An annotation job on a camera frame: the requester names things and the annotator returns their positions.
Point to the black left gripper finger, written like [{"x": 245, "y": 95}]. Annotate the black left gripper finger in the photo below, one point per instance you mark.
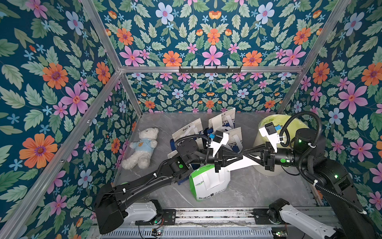
[
  {"x": 228, "y": 153},
  {"x": 233, "y": 163}
]

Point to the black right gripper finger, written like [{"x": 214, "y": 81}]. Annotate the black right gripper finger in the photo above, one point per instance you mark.
[
  {"x": 253, "y": 161},
  {"x": 255, "y": 151}
]

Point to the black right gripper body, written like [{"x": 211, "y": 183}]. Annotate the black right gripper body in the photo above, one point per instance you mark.
[{"x": 267, "y": 158}]

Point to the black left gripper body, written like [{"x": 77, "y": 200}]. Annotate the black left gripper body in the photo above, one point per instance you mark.
[{"x": 217, "y": 159}]

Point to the green white takeout bag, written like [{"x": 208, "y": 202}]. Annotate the green white takeout bag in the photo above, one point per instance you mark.
[{"x": 205, "y": 182}]

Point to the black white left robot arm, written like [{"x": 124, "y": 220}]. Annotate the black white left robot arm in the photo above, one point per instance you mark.
[{"x": 112, "y": 202}]

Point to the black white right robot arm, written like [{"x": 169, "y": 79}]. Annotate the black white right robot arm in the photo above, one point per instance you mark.
[{"x": 305, "y": 152}]

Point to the blue white bag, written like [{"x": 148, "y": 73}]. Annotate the blue white bag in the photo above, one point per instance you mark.
[
  {"x": 225, "y": 120},
  {"x": 235, "y": 140},
  {"x": 172, "y": 155},
  {"x": 194, "y": 127}
]

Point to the white trash bin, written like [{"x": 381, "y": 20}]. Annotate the white trash bin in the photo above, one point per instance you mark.
[{"x": 278, "y": 168}]

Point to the back right blue white bag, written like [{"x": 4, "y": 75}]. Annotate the back right blue white bag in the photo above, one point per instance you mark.
[{"x": 225, "y": 120}]

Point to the back left blue white bag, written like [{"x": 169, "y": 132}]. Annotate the back left blue white bag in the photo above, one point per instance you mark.
[{"x": 194, "y": 127}]

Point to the front left blue white bag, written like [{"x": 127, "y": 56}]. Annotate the front left blue white bag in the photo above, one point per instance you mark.
[{"x": 172, "y": 155}]

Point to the white teddy bear blue shirt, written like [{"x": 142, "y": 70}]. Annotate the white teddy bear blue shirt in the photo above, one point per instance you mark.
[{"x": 143, "y": 149}]

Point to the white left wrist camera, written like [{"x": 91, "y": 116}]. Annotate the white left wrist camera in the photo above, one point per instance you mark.
[{"x": 217, "y": 139}]

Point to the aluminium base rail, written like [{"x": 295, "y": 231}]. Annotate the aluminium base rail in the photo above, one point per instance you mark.
[{"x": 236, "y": 223}]

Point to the black wall hook rail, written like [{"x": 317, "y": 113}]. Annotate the black wall hook rail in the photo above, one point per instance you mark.
[{"x": 211, "y": 69}]

